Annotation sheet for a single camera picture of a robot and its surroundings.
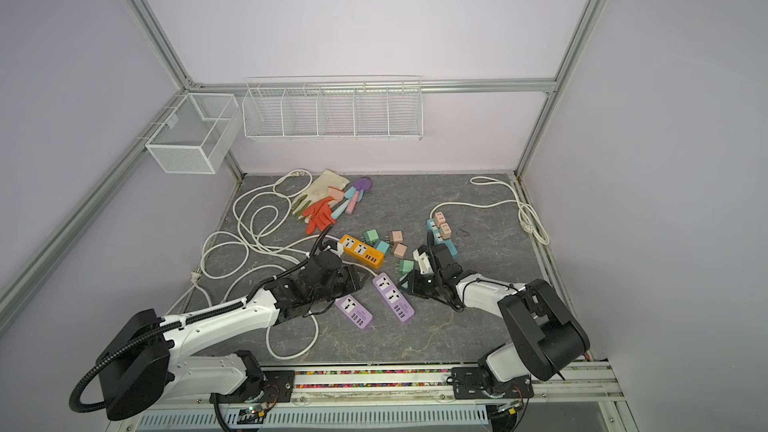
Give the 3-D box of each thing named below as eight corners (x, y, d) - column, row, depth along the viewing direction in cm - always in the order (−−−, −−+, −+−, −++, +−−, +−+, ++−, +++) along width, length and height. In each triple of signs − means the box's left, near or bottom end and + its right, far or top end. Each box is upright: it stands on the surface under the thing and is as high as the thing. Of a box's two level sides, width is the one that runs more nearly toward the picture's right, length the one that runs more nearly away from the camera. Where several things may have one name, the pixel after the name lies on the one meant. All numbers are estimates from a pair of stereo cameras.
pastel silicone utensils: (328, 216, 110) (327, 213, 108) (359, 177, 123) (358, 173, 121) (344, 223, 108) (344, 220, 106) (374, 182, 121) (374, 179, 119)
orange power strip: (336, 250, 100) (335, 246, 98) (347, 237, 103) (346, 233, 101) (378, 273, 95) (377, 270, 93) (387, 258, 98) (387, 255, 96)
